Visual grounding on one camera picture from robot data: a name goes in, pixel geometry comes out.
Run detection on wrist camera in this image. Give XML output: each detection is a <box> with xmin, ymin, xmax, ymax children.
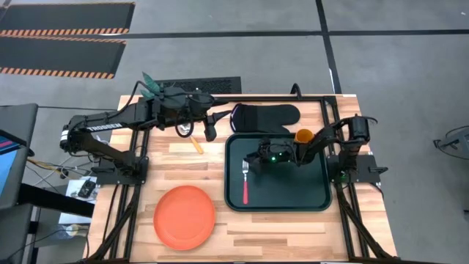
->
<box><xmin>162</xmin><ymin>87</ymin><xmax>190</xmax><ymax>108</ymax></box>
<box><xmin>259</xmin><ymin>137</ymin><xmax>284</xmax><ymax>149</ymax></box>

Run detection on green snake plant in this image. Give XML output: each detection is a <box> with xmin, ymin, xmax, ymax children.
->
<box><xmin>140</xmin><ymin>70</ymin><xmax>163</xmax><ymax>100</ymax></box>

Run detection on loose floor cables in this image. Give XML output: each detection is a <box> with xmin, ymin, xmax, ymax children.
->
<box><xmin>26</xmin><ymin>155</ymin><xmax>97</xmax><ymax>181</ymax></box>

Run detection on red-handled metal fork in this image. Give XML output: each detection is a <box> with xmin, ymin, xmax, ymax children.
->
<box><xmin>241</xmin><ymin>159</ymin><xmax>251</xmax><ymax>206</ymax></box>

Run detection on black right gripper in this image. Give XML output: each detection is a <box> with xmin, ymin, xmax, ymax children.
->
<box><xmin>243</xmin><ymin>138</ymin><xmax>297</xmax><ymax>174</ymax></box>

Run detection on black floor vent grille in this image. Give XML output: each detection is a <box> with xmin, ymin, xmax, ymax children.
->
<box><xmin>155</xmin><ymin>76</ymin><xmax>243</xmax><ymax>96</ymax></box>

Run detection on black hazard-striped floor mat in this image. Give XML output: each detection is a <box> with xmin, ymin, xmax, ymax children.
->
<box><xmin>0</xmin><ymin>36</ymin><xmax>128</xmax><ymax>81</ymax></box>
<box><xmin>0</xmin><ymin>1</ymin><xmax>136</xmax><ymax>37</ymax></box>

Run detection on dark green plastic tray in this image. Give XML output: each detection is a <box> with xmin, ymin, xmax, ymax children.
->
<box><xmin>224</xmin><ymin>132</ymin><xmax>333</xmax><ymax>213</ymax></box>

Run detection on black aluminium table frame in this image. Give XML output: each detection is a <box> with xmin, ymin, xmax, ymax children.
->
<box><xmin>83</xmin><ymin>92</ymin><xmax>401</xmax><ymax>263</ymax></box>

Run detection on small black device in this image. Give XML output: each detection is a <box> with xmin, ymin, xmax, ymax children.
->
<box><xmin>77</xmin><ymin>177</ymin><xmax>97</xmax><ymax>199</ymax></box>

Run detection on grey stand base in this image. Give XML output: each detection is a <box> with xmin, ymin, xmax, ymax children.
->
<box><xmin>432</xmin><ymin>125</ymin><xmax>469</xmax><ymax>161</ymax></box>

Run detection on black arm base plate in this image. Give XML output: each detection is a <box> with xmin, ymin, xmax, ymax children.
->
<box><xmin>325</xmin><ymin>153</ymin><xmax>389</xmax><ymax>185</ymax></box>
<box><xmin>95</xmin><ymin>155</ymin><xmax>150</xmax><ymax>186</ymax></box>

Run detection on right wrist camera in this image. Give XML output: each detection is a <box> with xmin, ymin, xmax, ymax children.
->
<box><xmin>259</xmin><ymin>137</ymin><xmax>284</xmax><ymax>149</ymax></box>

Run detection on orange-handled metal spoon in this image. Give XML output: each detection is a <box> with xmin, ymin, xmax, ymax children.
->
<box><xmin>180</xmin><ymin>123</ymin><xmax>205</xmax><ymax>155</ymax></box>

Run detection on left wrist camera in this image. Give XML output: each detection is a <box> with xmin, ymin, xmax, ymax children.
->
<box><xmin>162</xmin><ymin>87</ymin><xmax>190</xmax><ymax>108</ymax></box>

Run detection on blue screen monitor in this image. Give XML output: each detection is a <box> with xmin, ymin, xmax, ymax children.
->
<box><xmin>0</xmin><ymin>129</ymin><xmax>20</xmax><ymax>199</ymax></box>

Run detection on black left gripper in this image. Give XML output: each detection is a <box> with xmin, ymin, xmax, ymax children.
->
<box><xmin>171</xmin><ymin>95</ymin><xmax>233</xmax><ymax>143</ymax></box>

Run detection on orange plastic cup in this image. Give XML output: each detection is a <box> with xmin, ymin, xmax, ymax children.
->
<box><xmin>294</xmin><ymin>128</ymin><xmax>316</xmax><ymax>144</ymax></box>

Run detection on black oven mitt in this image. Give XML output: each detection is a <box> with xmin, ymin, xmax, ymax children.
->
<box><xmin>229</xmin><ymin>103</ymin><xmax>302</xmax><ymax>135</ymax></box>

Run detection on black desk crossbar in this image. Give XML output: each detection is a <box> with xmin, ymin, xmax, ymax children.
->
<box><xmin>17</xmin><ymin>182</ymin><xmax>96</xmax><ymax>219</ymax></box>

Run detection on orange plastic plate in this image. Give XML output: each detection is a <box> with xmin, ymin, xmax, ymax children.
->
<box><xmin>152</xmin><ymin>185</ymin><xmax>217</xmax><ymax>252</ymax></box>

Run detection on white paper sheet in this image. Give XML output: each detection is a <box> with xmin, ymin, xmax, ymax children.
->
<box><xmin>58</xmin><ymin>177</ymin><xmax>100</xmax><ymax>226</ymax></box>

